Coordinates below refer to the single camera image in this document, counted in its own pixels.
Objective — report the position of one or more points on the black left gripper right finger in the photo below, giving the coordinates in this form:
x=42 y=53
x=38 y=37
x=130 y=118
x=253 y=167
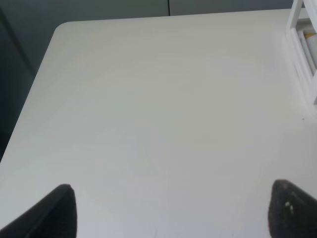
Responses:
x=292 y=213

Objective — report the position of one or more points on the white plastic drawer unit frame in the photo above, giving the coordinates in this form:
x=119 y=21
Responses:
x=301 y=36

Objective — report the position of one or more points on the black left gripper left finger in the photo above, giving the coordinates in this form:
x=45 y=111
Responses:
x=55 y=216

